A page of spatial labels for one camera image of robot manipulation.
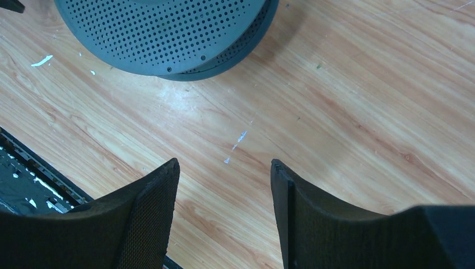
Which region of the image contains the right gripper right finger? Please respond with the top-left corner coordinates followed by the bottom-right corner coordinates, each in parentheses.
top-left (271, 159), bottom-right (474, 268)

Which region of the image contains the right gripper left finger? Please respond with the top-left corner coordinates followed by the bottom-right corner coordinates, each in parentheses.
top-left (1, 158), bottom-right (180, 268)

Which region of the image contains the dark grey spool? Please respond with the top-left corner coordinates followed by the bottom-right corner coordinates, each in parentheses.
top-left (55, 0), bottom-right (278, 81)

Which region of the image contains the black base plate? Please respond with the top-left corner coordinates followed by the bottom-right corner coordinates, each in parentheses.
top-left (1, 128), bottom-right (94, 216)

